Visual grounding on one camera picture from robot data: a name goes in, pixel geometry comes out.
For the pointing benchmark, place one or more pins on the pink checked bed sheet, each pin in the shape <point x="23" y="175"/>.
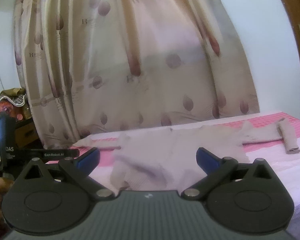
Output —
<point x="267" y="166"/>

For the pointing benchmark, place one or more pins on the beige knit sweater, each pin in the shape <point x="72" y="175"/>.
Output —
<point x="165" y="152"/>

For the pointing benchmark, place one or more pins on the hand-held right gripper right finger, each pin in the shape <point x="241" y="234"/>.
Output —
<point x="208" y="160"/>

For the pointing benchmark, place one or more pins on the dark cardboard box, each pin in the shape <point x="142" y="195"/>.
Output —
<point x="27" y="135"/>

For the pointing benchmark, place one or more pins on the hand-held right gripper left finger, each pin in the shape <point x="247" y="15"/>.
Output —
<point x="88" y="160"/>

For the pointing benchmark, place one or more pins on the beige leaf print curtain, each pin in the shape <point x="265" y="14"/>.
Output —
<point x="130" y="55"/>

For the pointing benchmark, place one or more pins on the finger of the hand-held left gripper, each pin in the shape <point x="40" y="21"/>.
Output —
<point x="52" y="153"/>

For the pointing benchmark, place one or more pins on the brown wooden door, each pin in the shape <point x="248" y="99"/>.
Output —
<point x="298" y="62"/>

